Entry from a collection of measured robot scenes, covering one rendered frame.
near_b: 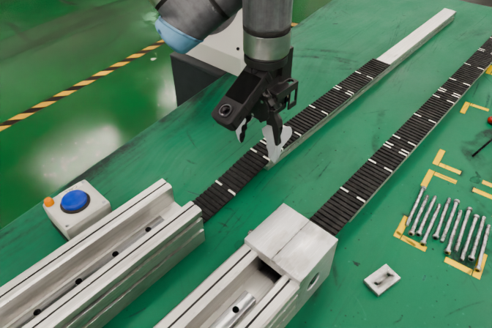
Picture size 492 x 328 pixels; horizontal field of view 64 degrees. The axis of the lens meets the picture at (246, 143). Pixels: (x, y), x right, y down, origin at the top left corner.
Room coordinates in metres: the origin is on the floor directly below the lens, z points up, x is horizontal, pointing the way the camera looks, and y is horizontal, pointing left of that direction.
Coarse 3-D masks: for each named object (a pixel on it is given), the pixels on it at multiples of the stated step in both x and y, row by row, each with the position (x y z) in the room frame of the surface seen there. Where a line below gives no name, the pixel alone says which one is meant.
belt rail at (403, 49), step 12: (444, 12) 1.26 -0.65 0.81; (432, 24) 1.17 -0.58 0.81; (444, 24) 1.21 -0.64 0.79; (408, 36) 1.09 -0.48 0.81; (420, 36) 1.09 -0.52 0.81; (432, 36) 1.14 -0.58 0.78; (396, 48) 1.01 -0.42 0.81; (408, 48) 1.01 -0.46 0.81; (384, 60) 0.95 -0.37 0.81; (396, 60) 0.96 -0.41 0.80; (384, 72) 0.91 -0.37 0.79; (372, 84) 0.87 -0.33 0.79; (336, 108) 0.74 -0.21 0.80; (324, 120) 0.71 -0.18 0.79; (312, 132) 0.67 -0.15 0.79
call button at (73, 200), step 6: (72, 192) 0.44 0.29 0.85; (78, 192) 0.44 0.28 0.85; (84, 192) 0.44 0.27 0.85; (66, 198) 0.42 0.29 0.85; (72, 198) 0.42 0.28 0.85; (78, 198) 0.42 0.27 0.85; (84, 198) 0.43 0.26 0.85; (66, 204) 0.41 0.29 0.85; (72, 204) 0.41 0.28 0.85; (78, 204) 0.41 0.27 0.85; (84, 204) 0.42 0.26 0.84; (72, 210) 0.41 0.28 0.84
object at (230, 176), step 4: (228, 172) 0.53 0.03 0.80; (232, 172) 0.54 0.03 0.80; (224, 176) 0.53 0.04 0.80; (228, 176) 0.52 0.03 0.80; (232, 176) 0.52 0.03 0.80; (236, 176) 0.52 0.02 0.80; (228, 180) 0.52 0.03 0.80; (232, 180) 0.51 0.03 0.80; (236, 180) 0.52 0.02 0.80; (240, 180) 0.51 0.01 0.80; (244, 180) 0.51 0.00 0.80; (236, 184) 0.50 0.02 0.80; (240, 184) 0.50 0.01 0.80; (244, 184) 0.50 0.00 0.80; (240, 188) 0.50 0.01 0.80
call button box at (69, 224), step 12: (84, 180) 0.48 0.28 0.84; (96, 192) 0.45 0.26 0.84; (60, 204) 0.42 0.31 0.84; (96, 204) 0.42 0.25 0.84; (108, 204) 0.43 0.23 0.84; (48, 216) 0.42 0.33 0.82; (60, 216) 0.40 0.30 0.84; (72, 216) 0.40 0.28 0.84; (84, 216) 0.40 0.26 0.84; (96, 216) 0.41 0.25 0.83; (60, 228) 0.39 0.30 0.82; (72, 228) 0.38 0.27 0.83; (84, 228) 0.39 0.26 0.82
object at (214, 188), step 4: (212, 184) 0.51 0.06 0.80; (216, 184) 0.51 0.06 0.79; (208, 188) 0.50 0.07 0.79; (212, 188) 0.50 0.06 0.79; (216, 188) 0.50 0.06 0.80; (220, 188) 0.50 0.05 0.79; (212, 192) 0.49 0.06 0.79; (216, 192) 0.49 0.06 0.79; (220, 192) 0.49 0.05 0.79; (224, 192) 0.49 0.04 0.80; (216, 196) 0.48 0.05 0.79; (220, 196) 0.48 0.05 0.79; (224, 196) 0.48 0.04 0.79; (228, 196) 0.48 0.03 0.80; (232, 196) 0.48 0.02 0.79; (220, 200) 0.47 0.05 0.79; (224, 200) 0.47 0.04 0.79; (228, 200) 0.47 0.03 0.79
